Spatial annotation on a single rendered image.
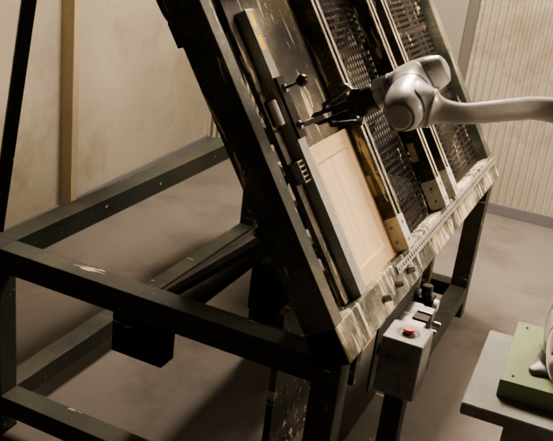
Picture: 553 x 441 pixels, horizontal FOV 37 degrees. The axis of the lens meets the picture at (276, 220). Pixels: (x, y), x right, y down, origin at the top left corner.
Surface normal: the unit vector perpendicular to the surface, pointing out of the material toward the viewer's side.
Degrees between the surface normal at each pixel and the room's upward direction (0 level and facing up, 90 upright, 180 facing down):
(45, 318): 0
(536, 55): 90
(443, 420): 0
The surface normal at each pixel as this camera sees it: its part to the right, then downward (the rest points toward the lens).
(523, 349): 0.06, -0.91
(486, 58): -0.39, 0.30
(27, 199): 0.91, 0.24
